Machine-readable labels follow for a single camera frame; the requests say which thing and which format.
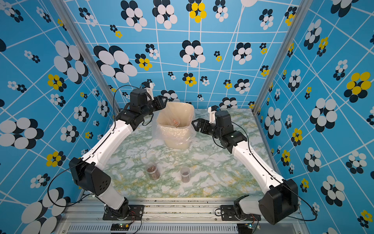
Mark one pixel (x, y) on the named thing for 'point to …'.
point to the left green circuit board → (120, 226)
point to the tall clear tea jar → (177, 114)
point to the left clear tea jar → (152, 171)
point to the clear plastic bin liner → (157, 132)
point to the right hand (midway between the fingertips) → (199, 123)
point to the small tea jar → (185, 174)
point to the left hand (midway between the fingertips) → (166, 96)
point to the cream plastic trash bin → (176, 138)
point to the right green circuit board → (245, 227)
